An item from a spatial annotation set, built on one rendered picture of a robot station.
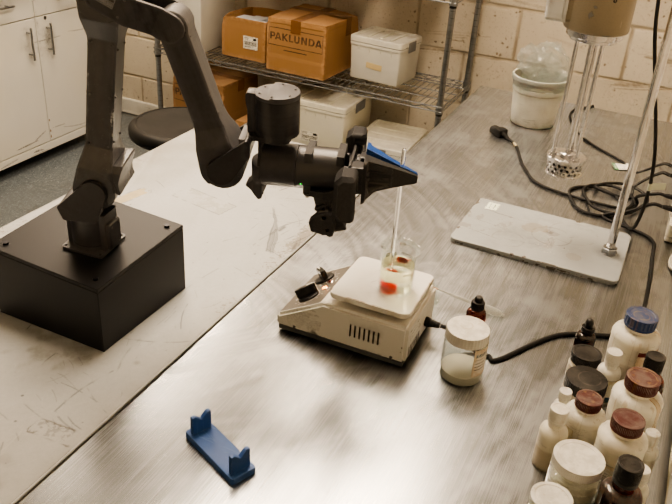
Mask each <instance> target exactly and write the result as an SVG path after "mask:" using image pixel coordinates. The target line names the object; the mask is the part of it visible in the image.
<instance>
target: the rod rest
mask: <svg viewBox="0 0 672 504"><path fill-rule="evenodd" d="M190 426H191V428H190V429H188V430H187V431H186V438H187V439H188V440H189V441H190V442H191V444H192V445H193V446H194V447H195V448H196V449H197V450H198V451H199V452H200V453H201V454H202V455H203V456H204V457H205V458H206V459H207V460H208V461H209V462H210V464H211V465H212V466H213V467H214V468H215V469H216V470H217V471H218V472H219V473H220V474H221V475H222V476H223V477H224V478H225V479H226V480H227V481H228V482H229V484H230V485H235V484H237V483H239V482H241V481H243V480H244V479H246V478H248V477H250V476H251V475H253V474H254V473H255V465H254V464H253V463H252V462H251V461H250V448H249V447H248V446H246V447H244V448H243V449H242V451H240V450H239V449H238V448H237V447H236V446H235V445H234V444H233V443H232V442H231V441H229V440H228V439H227V438H226V437H225V436H224V435H223V434H222V433H221V432H220V431H219V430H218V429H217V428H216V427H215V426H214V425H213V424H212V423H211V410H210V409H209V408H207V409H205V410H204V412H203V413H202V415H201V416H200V417H198V416H195V415H193V416H191V417H190Z"/></svg>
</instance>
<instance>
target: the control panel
mask: <svg viewBox="0 0 672 504"><path fill-rule="evenodd" d="M350 267H351V266H348V267H344V268H340V269H336V270H332V271H328V272H326V273H329V272H332V273H334V277H333V278H332V279H330V280H333V281H332V282H329V283H328V281H327V282H325V283H322V284H316V286H317V288H318V291H319V294H318V295H317V296H316V297H314V298H313V299H311V300H308V301H306V302H299V300H298V298H297V296H296V295H295V296H294V297H293V298H292V299H291V300H290V301H289V302H288V303H287V304H286V306H285V307H284V308H283V309H282V310H281V311H284V310H289V309H293V308H298V307H302V306H307V305H311V304H316V303H319V302H321V301H322V300H323V299H324V298H325V296H326V295H327V294H328V293H329V292H330V291H331V289H332V288H333V287H334V285H335V284H336V283H337V282H338V281H339V280H340V279H341V277H342V276H343V275H344V274H345V273H346V272H347V271H348V269H349V268H350ZM318 277H319V275H318V274H316V275H314V276H313V277H312V278H311V279H310V280H309V281H308V282H307V283H306V284H305V285H307V284H309V283H311V282H315V280H316V279H317V278H318ZM305 285H304V286H305ZM324 286H327V287H326V288H325V289H322V288H323V287H324Z"/></svg>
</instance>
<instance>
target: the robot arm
mask: <svg viewBox="0 0 672 504"><path fill-rule="evenodd" d="M76 4H77V10H78V16H79V19H80V21H81V24H82V26H83V28H84V31H85V33H86V36H87V88H86V135H85V137H86V140H85V145H84V148H83V151H82V153H81V156H80V159H79V162H78V165H77V168H76V172H75V177H74V181H73V186H72V187H71V189H70V190H69V191H68V193H67V194H66V195H65V197H64V198H63V199H62V201H61V202H60V203H59V205H58V206H57V209H58V211H59V213H60V215H61V216H62V218H63V219H64V220H66V221H67V229H68V236H69V240H67V241H66V242H65V243H64V244H63V245H62V247H63V249H65V250H69V251H72V252H76V253H80V254H83V255H87V256H90V257H94V258H98V259H102V258H104V257H105V256H106V255H107V254H108V253H109V252H111V251H112V250H113V249H114V248H115V247H116V246H117V245H118V244H119V243H120V242H121V241H123V240H124V239H125V234H123V233H121V228H120V218H119V217H117V211H116V205H112V204H113V203H114V201H115V199H116V198H117V196H118V195H119V196H120V195H121V194H122V192H123V190H124V189H125V187H126V186H127V184H128V182H129V181H130V179H131V178H132V176H133V174H134V173H135V171H134V169H133V157H134V153H135V149H132V148H125V146H124V144H123V142H122V140H121V116H122V95H123V74H124V53H125V43H126V42H125V37H126V33H127V30H128V28H130V29H133V30H136V31H140V32H143V33H146V34H149V35H151V36H153V37H155V38H157V39H158V40H160V41H161V42H162V45H163V47H164V50H165V53H166V55H167V58H168V60H169V63H170V65H171V68H172V71H173V73H174V76H175V78H176V81H177V83H178V86H179V88H180V91H181V94H182V96H183V99H184V101H185V104H186V106H187V109H188V112H189V114H190V117H191V120H192V122H193V125H194V130H195V143H196V154H197V159H198V164H199V169H200V173H201V175H202V177H203V179H204V180H205V181H206V182H207V183H208V184H212V185H214V186H216V187H220V188H230V187H233V186H235V185H237V184H238V183H239V182H240V181H241V179H242V177H243V175H244V172H245V170H246V167H247V164H248V161H249V159H250V155H251V152H252V149H253V146H254V144H255V141H258V153H257V154H255V155H254V156H253V157H252V175H251V176H250V177H249V178H248V180H247V182H246V186H247V187H248V188H249V189H250V190H251V191H252V192H253V194H254V195H255V196H256V198H257V199H261V198H262V195H263V194H264V190H265V188H266V185H275V186H284V187H294V188H303V194H304V195H305V197H306V198H309V196H310V197H314V202H315V208H314V209H315V211H316V213H315V214H313V215H312V216H311V217H310V219H309V226H310V230H311V232H315V233H318V234H321V235H327V236H328V237H332V236H333V234H334V232H337V231H343V230H346V229H347V227H346V224H347V223H351V222H353V220H354V216H355V211H356V210H354V209H355V199H356V194H361V201H360V204H363V203H364V202H365V200H366V199H367V198H368V197H369V196H370V195H372V194H373V193H374V192H376V191H380V190H384V189H389V188H395V187H400V186H406V185H411V184H416V183H417V180H418V173H417V172H416V171H414V170H412V169H410V168H409V167H407V166H405V167H404V169H403V168H400V162H398V161H396V160H395V159H393V158H392V157H390V156H388V155H387V154H385V153H384V152H382V151H380V150H379V149H377V148H376V147H374V146H373V145H372V143H370V142H368V145H367V134H368V130H367V128H366V127H364V126H354V127H353V128H351V129H350V130H349V131H348V134H347V137H346V144H345V143H340V147H339V148H333V147H323V146H317V141H315V140H310V141H309V143H308V145H303V144H292V143H290V142H291V139H293V138H295V137H297V136H298V135H299V133H300V98H301V91H300V89H299V88H298V87H296V86H295V85H292V84H288V83H282V82H275V84H267V85H263V86H260V87H258V88H251V87H249V88H248V90H247V92H246V94H245V101H246V106H247V123H245V124H243V125H242V126H240V127H239V125H238V124H237V123H236V122H235V121H234V120H233V119H232V118H231V117H230V115H229V114H228V112H227V110H226V109H225V107H224V104H223V101H222V99H221V96H220V93H219V90H218V88H217V85H216V82H215V79H214V76H213V74H212V71H211V68H210V65H209V63H208V60H207V57H206V54H205V52H204V49H203V46H202V43H201V41H200V38H199V35H198V32H197V29H196V27H195V22H194V15H193V13H192V12H191V10H190V9H189V8H188V7H187V6H186V5H184V4H183V3H181V2H179V1H178V0H76ZM366 146H367V151H366Z"/></svg>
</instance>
